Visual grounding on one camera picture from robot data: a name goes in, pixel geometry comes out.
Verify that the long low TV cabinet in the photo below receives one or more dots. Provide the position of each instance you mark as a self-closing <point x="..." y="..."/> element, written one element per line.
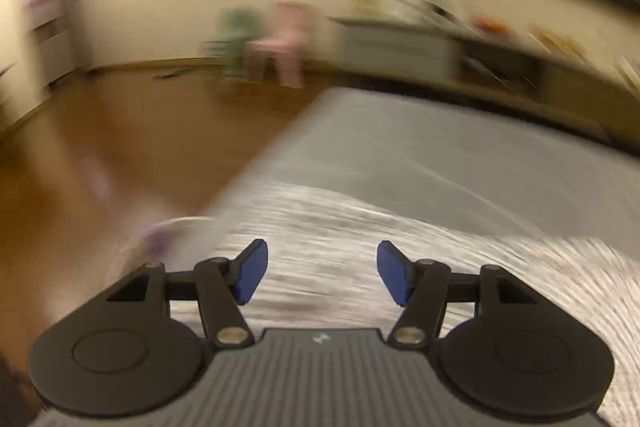
<point x="475" y="57"/>

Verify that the flat item on floor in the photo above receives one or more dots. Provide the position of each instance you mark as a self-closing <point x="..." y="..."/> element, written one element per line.
<point x="169" y="74"/>

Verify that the green plastic chair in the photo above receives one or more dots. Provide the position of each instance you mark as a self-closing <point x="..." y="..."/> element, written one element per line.
<point x="237" y="37"/>

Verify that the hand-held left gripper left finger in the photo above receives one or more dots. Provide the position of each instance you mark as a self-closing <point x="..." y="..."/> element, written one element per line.
<point x="251" y="271"/>

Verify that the pink plastic chair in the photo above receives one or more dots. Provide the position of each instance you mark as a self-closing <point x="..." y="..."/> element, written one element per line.
<point x="287" y="42"/>

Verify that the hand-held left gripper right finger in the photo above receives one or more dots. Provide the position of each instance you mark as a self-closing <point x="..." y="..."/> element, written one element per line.
<point x="394" y="272"/>

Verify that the black white patterned shirt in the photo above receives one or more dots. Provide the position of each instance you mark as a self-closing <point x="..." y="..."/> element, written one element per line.
<point x="400" y="247"/>

